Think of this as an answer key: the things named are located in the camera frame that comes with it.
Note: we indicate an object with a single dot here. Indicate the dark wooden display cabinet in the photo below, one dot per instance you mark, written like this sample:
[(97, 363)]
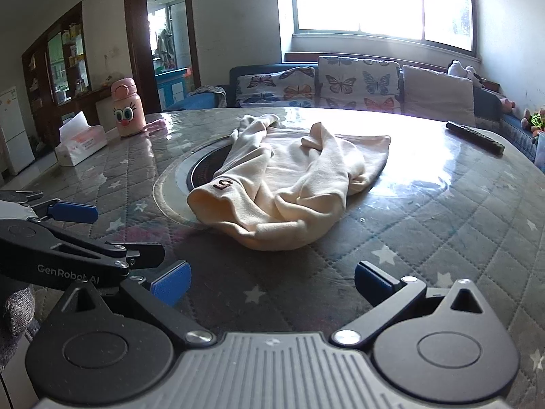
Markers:
[(40, 81)]

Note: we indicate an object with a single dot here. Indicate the grey blanket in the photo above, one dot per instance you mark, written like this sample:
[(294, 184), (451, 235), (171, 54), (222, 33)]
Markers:
[(208, 92)]

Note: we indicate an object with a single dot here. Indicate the blue storage bin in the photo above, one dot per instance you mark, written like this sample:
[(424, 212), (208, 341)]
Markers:
[(172, 87)]

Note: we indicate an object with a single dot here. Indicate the pink plush toy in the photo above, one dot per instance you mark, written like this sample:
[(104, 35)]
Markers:
[(507, 104)]

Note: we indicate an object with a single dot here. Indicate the person's left forearm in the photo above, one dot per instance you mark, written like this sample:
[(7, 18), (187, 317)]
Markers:
[(19, 313)]

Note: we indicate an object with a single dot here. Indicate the plain beige cushion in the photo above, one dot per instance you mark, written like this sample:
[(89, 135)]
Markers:
[(438, 93)]

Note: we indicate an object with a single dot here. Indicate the black remote control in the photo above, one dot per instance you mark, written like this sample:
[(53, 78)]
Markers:
[(474, 137)]

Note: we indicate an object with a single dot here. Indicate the translucent plastic container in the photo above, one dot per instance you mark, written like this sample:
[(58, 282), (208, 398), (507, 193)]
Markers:
[(540, 149)]

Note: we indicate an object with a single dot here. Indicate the butterfly print cushion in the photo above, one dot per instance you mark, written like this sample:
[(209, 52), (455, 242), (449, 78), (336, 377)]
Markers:
[(360, 83), (276, 87)]

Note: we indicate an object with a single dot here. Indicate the white tissue box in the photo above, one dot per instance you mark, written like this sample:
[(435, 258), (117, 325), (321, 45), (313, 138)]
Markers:
[(81, 140)]

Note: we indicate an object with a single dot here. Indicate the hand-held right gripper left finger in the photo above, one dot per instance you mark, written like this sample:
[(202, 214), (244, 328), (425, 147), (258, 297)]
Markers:
[(172, 283)]

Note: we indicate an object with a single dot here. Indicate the cream sweater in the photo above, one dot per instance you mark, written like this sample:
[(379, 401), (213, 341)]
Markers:
[(298, 166)]

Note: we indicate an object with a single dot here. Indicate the pink cartoon face bottle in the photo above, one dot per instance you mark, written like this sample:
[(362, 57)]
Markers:
[(127, 108)]

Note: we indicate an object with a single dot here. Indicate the dark blue sofa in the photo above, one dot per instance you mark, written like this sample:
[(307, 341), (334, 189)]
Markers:
[(255, 69)]

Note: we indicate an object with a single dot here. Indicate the white refrigerator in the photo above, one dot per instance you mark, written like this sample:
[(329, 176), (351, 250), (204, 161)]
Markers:
[(12, 136)]

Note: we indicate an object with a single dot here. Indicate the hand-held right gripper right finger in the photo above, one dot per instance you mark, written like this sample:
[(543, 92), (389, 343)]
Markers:
[(374, 281)]

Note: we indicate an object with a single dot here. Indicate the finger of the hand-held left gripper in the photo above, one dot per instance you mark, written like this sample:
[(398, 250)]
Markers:
[(144, 255), (72, 213)]

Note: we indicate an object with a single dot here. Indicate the colourful toy pile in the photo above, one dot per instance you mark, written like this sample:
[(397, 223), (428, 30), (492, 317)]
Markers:
[(534, 121)]

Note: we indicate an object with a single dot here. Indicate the white plush toy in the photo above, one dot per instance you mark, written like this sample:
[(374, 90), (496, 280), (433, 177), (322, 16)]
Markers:
[(460, 69)]

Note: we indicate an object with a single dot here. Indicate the brown wooden door frame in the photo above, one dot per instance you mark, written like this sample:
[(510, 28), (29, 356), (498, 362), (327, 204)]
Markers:
[(134, 38)]

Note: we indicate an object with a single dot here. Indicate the round black induction hob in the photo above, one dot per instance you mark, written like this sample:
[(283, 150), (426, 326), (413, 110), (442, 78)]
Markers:
[(200, 174)]

